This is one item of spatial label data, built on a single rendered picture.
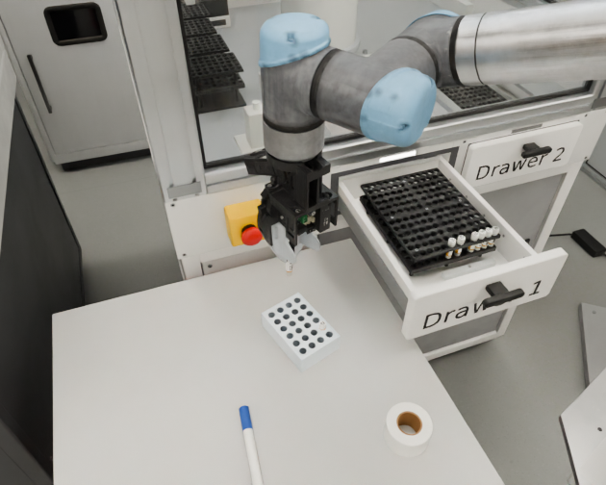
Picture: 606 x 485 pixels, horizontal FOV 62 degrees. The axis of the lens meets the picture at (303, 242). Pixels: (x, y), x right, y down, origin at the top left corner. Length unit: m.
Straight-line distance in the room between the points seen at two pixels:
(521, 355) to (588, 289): 0.47
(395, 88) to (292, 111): 0.13
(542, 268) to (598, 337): 1.19
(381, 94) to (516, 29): 0.15
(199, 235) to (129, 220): 1.44
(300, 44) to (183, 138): 0.39
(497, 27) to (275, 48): 0.23
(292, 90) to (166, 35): 0.30
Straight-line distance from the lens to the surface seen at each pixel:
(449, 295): 0.84
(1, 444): 1.13
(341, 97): 0.53
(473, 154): 1.16
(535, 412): 1.88
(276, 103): 0.58
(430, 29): 0.62
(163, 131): 0.87
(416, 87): 0.51
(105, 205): 2.56
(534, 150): 1.22
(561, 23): 0.57
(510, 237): 1.01
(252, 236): 0.94
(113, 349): 0.99
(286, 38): 0.55
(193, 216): 0.98
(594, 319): 2.16
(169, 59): 0.83
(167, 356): 0.95
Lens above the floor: 1.53
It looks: 44 degrees down
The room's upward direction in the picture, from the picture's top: straight up
